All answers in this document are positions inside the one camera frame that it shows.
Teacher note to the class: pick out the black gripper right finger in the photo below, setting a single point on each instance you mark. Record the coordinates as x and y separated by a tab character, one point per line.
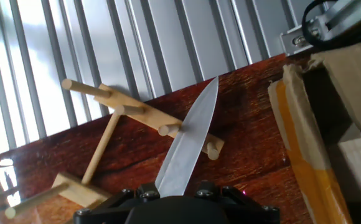
249	214

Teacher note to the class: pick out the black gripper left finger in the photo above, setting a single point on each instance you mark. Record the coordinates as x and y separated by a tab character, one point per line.
112	211

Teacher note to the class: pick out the steel kitchen knife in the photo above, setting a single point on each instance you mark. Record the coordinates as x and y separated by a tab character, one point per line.
186	149

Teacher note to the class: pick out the wooden peg rack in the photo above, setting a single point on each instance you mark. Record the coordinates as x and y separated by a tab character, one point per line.
143	113

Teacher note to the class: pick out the brown cardboard box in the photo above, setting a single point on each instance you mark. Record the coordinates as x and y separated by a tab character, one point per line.
305	155

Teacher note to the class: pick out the dark red wooden board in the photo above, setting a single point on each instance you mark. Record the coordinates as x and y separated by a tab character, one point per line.
246	124

